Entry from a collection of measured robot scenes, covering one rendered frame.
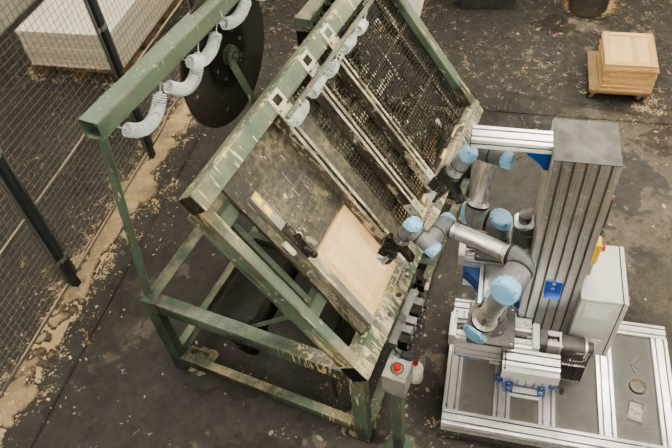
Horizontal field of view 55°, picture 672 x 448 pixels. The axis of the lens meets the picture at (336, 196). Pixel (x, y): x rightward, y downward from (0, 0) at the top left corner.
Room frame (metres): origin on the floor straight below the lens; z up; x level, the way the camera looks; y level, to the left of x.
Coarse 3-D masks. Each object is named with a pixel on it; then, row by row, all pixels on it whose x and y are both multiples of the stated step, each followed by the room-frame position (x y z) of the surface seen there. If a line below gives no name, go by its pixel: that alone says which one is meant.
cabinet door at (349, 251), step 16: (336, 224) 2.16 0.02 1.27; (352, 224) 2.20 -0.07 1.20; (336, 240) 2.08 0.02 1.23; (352, 240) 2.13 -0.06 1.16; (368, 240) 2.17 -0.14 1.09; (320, 256) 1.97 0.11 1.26; (336, 256) 2.01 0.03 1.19; (352, 256) 2.05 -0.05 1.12; (368, 256) 2.10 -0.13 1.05; (336, 272) 1.94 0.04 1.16; (352, 272) 1.98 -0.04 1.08; (368, 272) 2.02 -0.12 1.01; (384, 272) 2.06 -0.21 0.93; (352, 288) 1.90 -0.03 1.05; (368, 288) 1.95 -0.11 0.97; (384, 288) 1.99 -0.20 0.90; (368, 304) 1.87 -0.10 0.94
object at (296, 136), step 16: (272, 96) 2.46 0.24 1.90; (288, 128) 2.41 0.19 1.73; (304, 144) 2.38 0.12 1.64; (320, 160) 2.36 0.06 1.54; (320, 176) 2.34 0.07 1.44; (336, 176) 2.34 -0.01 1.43; (336, 192) 2.30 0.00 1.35; (352, 192) 2.31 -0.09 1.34; (352, 208) 2.27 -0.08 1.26; (368, 208) 2.28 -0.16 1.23; (368, 224) 2.22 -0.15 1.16; (400, 256) 2.14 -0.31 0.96
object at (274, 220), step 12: (252, 192) 2.07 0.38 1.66; (252, 204) 2.03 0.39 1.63; (264, 204) 2.04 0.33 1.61; (264, 216) 2.00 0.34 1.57; (276, 216) 2.01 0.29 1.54; (276, 228) 1.98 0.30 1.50; (288, 240) 1.95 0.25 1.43; (300, 252) 1.93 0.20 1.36; (312, 264) 1.90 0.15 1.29; (324, 264) 1.92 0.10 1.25; (324, 276) 1.87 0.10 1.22; (336, 288) 1.85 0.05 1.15; (348, 300) 1.82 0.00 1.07; (360, 312) 1.80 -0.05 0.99
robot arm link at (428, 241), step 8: (424, 232) 1.74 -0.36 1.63; (432, 232) 1.74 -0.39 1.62; (440, 232) 1.74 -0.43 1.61; (416, 240) 1.71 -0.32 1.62; (424, 240) 1.70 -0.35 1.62; (432, 240) 1.70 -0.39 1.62; (440, 240) 1.72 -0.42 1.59; (424, 248) 1.68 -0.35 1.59; (432, 248) 1.67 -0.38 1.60; (440, 248) 1.68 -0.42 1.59; (432, 256) 1.66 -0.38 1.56
